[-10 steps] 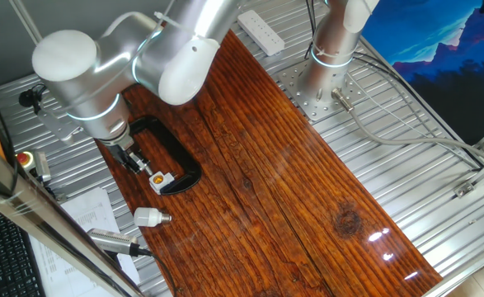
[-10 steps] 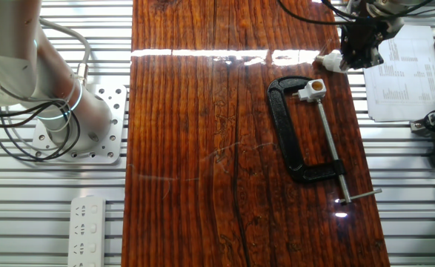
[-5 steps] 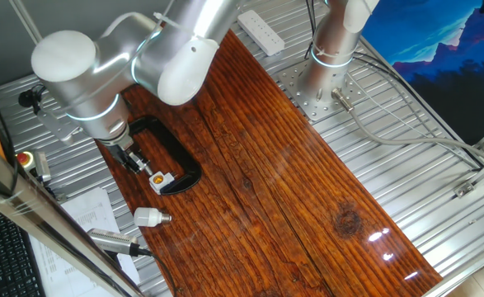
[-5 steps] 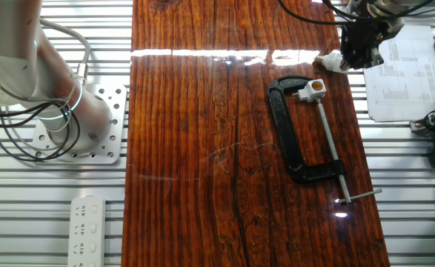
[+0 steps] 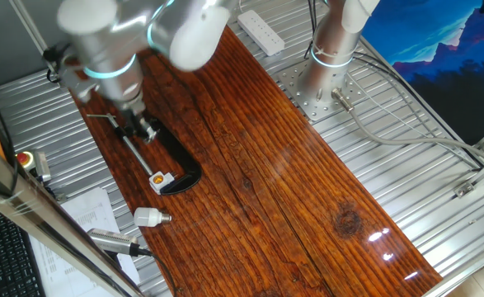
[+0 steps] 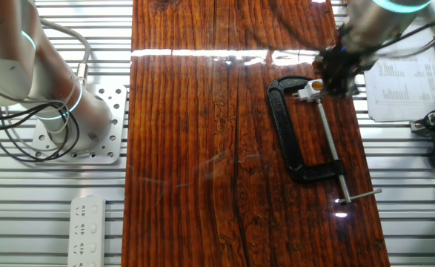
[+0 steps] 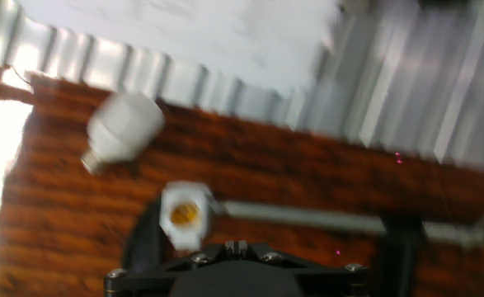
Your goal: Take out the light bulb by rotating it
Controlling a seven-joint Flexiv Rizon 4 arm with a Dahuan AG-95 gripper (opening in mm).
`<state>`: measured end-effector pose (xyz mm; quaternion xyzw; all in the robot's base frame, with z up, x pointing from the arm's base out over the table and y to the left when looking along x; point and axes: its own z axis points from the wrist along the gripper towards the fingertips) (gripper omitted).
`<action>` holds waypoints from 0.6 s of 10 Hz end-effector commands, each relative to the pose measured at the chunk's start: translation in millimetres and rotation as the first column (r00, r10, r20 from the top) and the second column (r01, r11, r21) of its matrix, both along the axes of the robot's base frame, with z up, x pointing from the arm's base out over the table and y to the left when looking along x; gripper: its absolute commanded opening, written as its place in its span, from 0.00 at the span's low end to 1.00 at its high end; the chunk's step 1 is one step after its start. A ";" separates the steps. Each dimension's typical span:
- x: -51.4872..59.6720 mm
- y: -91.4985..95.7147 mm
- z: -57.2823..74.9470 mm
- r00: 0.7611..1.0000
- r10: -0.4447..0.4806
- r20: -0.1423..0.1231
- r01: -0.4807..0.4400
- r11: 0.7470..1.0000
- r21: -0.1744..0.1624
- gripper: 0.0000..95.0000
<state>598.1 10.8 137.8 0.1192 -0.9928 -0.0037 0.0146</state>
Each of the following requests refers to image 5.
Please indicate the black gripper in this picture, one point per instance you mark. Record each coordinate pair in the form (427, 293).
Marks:
(134, 119)

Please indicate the white light bulb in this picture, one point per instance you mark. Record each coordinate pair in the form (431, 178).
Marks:
(148, 217)

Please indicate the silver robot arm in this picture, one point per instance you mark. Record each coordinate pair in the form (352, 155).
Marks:
(109, 53)

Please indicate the black C-clamp with steel screw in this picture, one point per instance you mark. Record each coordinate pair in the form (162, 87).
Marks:
(184, 161)

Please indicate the white plug socket adapter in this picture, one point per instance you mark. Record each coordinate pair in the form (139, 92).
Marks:
(161, 180)

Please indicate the printed white paper sheet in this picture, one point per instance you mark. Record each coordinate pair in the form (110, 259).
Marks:
(89, 210)

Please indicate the brown wooden board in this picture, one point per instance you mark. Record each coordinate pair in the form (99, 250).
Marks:
(266, 185)

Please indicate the thin diagonal metal rod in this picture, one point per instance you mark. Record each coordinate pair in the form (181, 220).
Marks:
(29, 29)

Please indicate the white power strip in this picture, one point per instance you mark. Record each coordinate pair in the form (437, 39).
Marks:
(261, 32)

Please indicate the black keyboard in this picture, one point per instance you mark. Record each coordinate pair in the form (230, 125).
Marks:
(6, 255)

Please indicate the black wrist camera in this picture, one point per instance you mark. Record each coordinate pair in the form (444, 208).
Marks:
(56, 55)

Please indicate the shiny metal frame bar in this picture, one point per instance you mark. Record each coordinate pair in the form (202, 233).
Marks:
(39, 218)

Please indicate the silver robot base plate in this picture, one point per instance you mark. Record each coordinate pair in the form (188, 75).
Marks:
(307, 101)

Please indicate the aluminium frame profile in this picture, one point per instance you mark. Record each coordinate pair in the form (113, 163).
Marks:
(480, 175)

